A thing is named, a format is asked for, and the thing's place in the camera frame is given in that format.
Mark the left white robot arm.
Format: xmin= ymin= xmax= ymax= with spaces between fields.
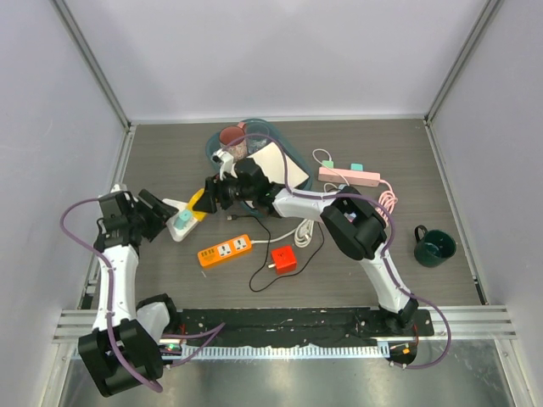
xmin=78 ymin=184 xmax=181 ymax=397

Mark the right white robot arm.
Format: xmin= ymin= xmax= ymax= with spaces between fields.
xmin=194 ymin=159 xmax=418 ymax=335

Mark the white square plate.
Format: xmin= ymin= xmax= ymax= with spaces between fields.
xmin=249 ymin=143 xmax=311 ymax=189

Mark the white coiled power cord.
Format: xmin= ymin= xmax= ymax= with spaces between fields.
xmin=249 ymin=218 xmax=317 ymax=248

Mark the pink coiled cord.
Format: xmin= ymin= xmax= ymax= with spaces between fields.
xmin=375 ymin=178 xmax=400 ymax=221

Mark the thin black usb cable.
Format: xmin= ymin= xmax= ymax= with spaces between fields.
xmin=227 ymin=214 xmax=327 ymax=293

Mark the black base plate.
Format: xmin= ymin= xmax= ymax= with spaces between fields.
xmin=170 ymin=307 xmax=434 ymax=348

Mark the clear glass cup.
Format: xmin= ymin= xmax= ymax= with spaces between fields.
xmin=245 ymin=123 xmax=270 ymax=155

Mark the white slotted cable duct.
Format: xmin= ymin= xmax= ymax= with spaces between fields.
xmin=193 ymin=343 xmax=389 ymax=360

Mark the pink patterned mug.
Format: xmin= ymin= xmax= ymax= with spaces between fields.
xmin=219 ymin=121 xmax=248 ymax=161

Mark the dark green mug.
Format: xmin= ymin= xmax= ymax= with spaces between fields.
xmin=413 ymin=225 xmax=456 ymax=268

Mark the green plug with white cable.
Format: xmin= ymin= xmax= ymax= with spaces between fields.
xmin=311 ymin=148 xmax=350 ymax=192

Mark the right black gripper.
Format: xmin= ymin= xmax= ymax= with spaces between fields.
xmin=194 ymin=169 xmax=255 ymax=215

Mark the orange power strip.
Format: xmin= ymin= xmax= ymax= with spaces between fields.
xmin=197 ymin=234 xmax=253 ymax=269

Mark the white square power socket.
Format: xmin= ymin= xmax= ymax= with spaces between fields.
xmin=163 ymin=198 xmax=200 ymax=243

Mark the teal plastic tray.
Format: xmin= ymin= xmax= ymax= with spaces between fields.
xmin=205 ymin=119 xmax=312 ymax=215

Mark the teal plug adapter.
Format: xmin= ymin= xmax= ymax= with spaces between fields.
xmin=174 ymin=209 xmax=193 ymax=230

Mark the pink power strip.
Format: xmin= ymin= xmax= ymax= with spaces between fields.
xmin=317 ymin=166 xmax=381 ymax=187

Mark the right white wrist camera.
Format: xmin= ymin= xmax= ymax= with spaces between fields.
xmin=211 ymin=148 xmax=234 ymax=180

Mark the red cube plug adapter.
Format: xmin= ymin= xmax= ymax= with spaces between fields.
xmin=268 ymin=245 xmax=297 ymax=276

